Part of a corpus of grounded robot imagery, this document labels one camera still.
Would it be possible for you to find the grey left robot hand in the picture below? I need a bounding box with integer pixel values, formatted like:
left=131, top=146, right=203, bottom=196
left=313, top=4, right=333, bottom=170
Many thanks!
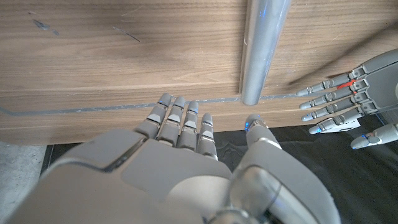
left=295, top=48, right=398, bottom=151

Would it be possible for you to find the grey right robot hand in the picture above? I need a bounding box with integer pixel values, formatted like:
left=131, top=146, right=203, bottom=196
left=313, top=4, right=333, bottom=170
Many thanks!
left=6, top=92, right=343, bottom=224

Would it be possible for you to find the cling film roll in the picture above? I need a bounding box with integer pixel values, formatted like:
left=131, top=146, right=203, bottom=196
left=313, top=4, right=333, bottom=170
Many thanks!
left=239, top=0, right=292, bottom=106

